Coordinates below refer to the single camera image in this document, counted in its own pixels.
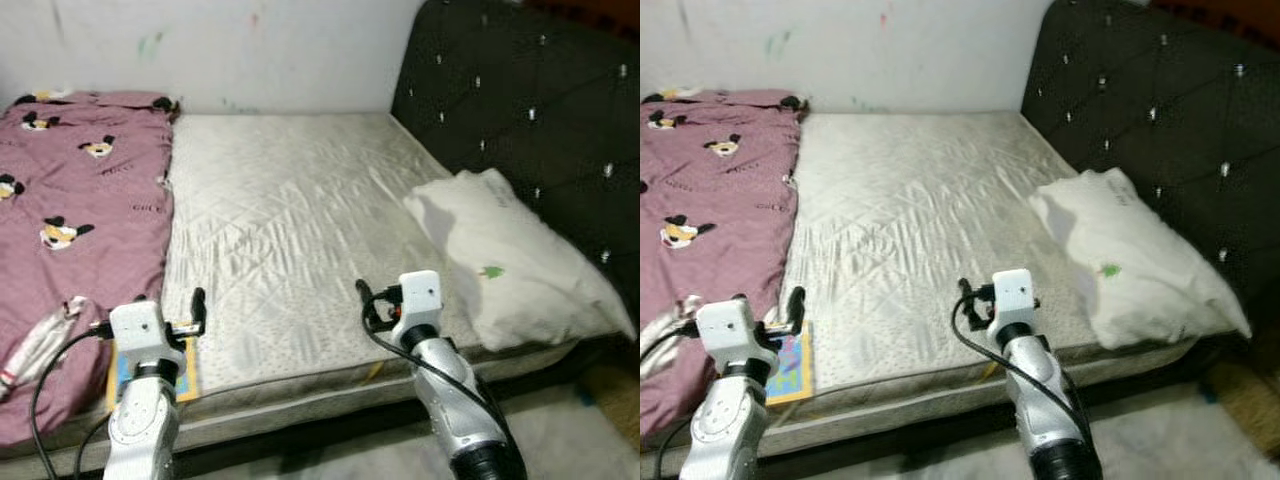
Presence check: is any black tufted headboard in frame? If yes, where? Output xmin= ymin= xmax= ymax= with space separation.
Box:
xmin=390 ymin=0 xmax=641 ymax=323
xmin=1020 ymin=0 xmax=1280 ymax=333

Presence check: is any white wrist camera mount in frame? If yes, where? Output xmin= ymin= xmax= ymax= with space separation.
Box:
xmin=990 ymin=268 xmax=1036 ymax=331
xmin=395 ymin=270 xmax=444 ymax=336
xmin=108 ymin=300 xmax=166 ymax=363
xmin=695 ymin=298 xmax=756 ymax=363

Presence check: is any white quilted mattress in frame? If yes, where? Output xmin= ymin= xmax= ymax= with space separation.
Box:
xmin=770 ymin=110 xmax=1201 ymax=411
xmin=160 ymin=110 xmax=613 ymax=401

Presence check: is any colourful children's picture book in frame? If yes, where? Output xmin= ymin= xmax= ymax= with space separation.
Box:
xmin=765 ymin=320 xmax=813 ymax=406
xmin=105 ymin=335 xmax=201 ymax=411

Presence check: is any white pillow green tree print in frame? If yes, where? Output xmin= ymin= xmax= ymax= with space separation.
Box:
xmin=1028 ymin=167 xmax=1253 ymax=351
xmin=403 ymin=168 xmax=638 ymax=353

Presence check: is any pink cartoon print blanket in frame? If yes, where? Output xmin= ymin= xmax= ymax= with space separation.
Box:
xmin=640 ymin=88 xmax=809 ymax=441
xmin=0 ymin=90 xmax=181 ymax=446

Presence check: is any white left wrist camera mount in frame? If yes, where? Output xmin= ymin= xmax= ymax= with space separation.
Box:
xmin=695 ymin=298 xmax=756 ymax=363
xmin=108 ymin=300 xmax=166 ymax=363

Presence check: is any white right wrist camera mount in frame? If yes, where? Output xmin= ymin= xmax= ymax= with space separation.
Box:
xmin=990 ymin=268 xmax=1036 ymax=331
xmin=395 ymin=270 xmax=444 ymax=336

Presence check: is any dark brown wooden furniture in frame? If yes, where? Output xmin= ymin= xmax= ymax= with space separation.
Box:
xmin=525 ymin=0 xmax=641 ymax=23
xmin=1150 ymin=0 xmax=1280 ymax=16

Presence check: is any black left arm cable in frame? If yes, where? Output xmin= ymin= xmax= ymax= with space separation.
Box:
xmin=640 ymin=319 xmax=697 ymax=363
xmin=30 ymin=320 xmax=112 ymax=479

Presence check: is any grey patterned bed base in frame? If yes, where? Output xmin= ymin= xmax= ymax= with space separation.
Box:
xmin=0 ymin=345 xmax=621 ymax=471
xmin=770 ymin=345 xmax=1231 ymax=456

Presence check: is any brown coir doormat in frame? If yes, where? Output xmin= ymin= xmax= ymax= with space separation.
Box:
xmin=580 ymin=365 xmax=641 ymax=451
xmin=1205 ymin=355 xmax=1280 ymax=461

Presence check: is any white red striped cloth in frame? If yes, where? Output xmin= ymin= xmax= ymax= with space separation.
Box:
xmin=0 ymin=295 xmax=91 ymax=401
xmin=640 ymin=293 xmax=706 ymax=381

